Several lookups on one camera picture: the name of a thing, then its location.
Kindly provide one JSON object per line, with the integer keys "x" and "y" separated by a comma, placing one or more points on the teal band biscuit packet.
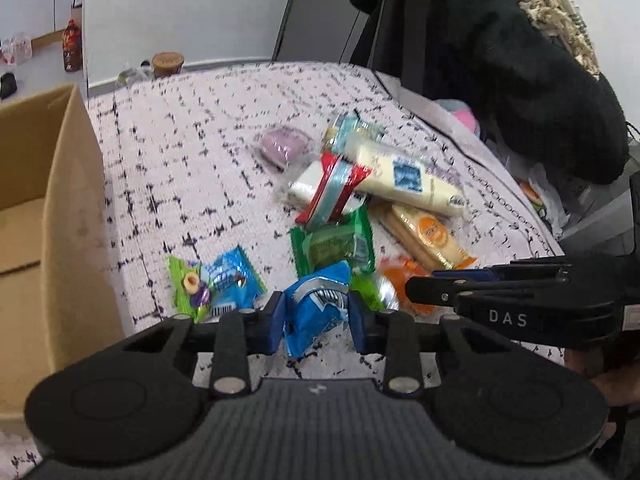
{"x": 342, "y": 125}

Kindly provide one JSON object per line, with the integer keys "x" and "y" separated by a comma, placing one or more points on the beige fringed blanket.
{"x": 561, "y": 22}

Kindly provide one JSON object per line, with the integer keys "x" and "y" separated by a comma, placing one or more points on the cardboard box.
{"x": 57, "y": 301}

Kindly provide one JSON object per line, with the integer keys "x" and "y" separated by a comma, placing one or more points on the dark green snack packet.
{"x": 349, "y": 240}

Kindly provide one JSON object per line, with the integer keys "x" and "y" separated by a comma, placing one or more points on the green blue candy packet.
{"x": 209, "y": 290}

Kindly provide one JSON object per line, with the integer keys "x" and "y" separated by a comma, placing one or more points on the purple cake packet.
{"x": 282, "y": 145}

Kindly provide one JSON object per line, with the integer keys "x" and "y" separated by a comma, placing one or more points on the pink grey plush toy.
{"x": 462, "y": 112}

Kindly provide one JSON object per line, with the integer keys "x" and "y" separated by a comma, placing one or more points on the black clothes pile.
{"x": 487, "y": 53}

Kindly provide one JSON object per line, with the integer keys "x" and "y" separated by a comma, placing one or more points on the wooden lid jar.
{"x": 166, "y": 64}

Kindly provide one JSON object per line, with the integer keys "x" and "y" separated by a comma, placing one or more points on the blue snack packet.
{"x": 314, "y": 304}

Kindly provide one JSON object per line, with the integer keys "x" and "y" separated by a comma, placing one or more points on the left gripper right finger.
{"x": 392, "y": 334}

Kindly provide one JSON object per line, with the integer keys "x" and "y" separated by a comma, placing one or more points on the person right hand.
{"x": 620, "y": 387}

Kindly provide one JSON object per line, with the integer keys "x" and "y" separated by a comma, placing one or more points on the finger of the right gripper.
{"x": 480, "y": 274}
{"x": 442, "y": 291}

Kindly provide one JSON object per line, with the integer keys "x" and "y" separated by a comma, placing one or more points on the light green snack packet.
{"x": 377, "y": 291}

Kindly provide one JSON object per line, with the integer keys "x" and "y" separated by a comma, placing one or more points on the pink plastic bag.
{"x": 16, "y": 50}

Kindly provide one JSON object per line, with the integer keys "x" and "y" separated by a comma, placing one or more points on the red white snack packet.
{"x": 324, "y": 188}

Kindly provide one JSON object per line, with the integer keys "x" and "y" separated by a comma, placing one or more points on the burger toy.
{"x": 532, "y": 195}

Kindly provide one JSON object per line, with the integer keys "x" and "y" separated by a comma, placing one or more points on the patterned white table cloth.
{"x": 183, "y": 178}

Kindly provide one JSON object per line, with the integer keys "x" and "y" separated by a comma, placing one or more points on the orange snack packet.
{"x": 398, "y": 269}

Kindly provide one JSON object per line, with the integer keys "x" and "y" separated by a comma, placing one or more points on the large cream cake pack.
{"x": 401, "y": 178}

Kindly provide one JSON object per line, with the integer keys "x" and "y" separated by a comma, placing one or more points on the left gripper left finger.
{"x": 240, "y": 334}

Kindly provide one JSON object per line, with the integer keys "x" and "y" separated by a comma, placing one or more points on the red oil bottle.
{"x": 72, "y": 47}

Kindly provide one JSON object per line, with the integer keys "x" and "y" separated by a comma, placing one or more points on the black slipper right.
{"x": 8, "y": 86}

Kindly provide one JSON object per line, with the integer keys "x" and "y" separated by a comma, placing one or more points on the orange label rice cracker pack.
{"x": 423, "y": 236}

